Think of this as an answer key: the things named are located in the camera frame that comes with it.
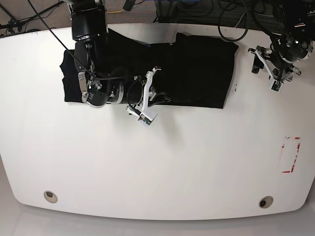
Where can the table grommet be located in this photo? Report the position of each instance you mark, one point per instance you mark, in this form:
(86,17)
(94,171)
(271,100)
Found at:
(266,202)
(50,197)

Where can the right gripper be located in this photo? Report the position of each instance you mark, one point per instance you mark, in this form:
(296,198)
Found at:
(137,93)

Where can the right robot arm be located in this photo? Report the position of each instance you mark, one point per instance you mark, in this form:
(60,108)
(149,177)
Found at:
(109,67)

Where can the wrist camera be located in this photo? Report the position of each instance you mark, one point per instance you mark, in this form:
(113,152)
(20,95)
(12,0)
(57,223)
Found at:
(147,117)
(276,86)

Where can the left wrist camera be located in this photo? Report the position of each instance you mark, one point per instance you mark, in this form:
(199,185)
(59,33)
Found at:
(276,86)

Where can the left table grommet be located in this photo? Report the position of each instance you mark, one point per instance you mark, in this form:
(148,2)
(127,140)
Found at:
(50,197)

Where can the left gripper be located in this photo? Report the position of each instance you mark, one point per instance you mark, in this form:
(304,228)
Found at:
(279,58)

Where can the red tape marker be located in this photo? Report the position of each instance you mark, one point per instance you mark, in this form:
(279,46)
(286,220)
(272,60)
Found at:
(289,154)

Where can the black T-shirt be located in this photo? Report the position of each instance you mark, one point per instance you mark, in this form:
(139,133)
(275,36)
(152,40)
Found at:
(195,70)

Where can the right table grommet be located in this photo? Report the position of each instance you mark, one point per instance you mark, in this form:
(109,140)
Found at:
(266,202)

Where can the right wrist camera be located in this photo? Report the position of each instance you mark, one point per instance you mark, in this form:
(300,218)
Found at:
(147,117)

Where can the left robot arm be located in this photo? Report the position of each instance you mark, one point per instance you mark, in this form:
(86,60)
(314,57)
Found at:
(292,15)

